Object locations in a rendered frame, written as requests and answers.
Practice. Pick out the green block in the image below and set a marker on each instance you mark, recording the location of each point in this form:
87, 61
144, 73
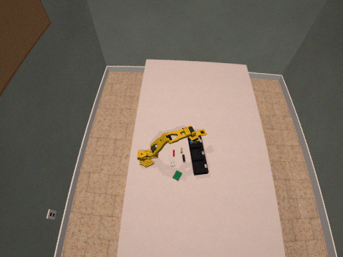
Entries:
177, 175

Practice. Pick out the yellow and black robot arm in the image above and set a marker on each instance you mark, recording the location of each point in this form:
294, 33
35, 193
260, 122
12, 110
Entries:
165, 138

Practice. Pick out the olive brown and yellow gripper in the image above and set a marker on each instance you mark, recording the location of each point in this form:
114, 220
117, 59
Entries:
200, 132

